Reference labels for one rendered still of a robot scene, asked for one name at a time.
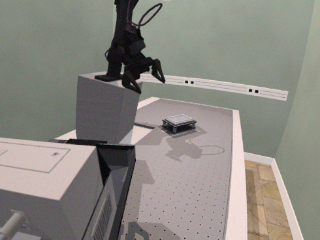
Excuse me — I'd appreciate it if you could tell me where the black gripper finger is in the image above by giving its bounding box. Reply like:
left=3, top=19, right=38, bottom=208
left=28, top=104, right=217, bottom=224
left=152, top=60, right=165, bottom=83
left=123, top=70, right=142, bottom=94

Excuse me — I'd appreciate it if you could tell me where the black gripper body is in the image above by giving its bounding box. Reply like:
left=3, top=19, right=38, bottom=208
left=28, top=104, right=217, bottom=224
left=124, top=57, right=158, bottom=80

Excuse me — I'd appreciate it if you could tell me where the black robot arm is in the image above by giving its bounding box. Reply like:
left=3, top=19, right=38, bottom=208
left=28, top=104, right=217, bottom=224
left=95, top=0, right=146, bottom=82

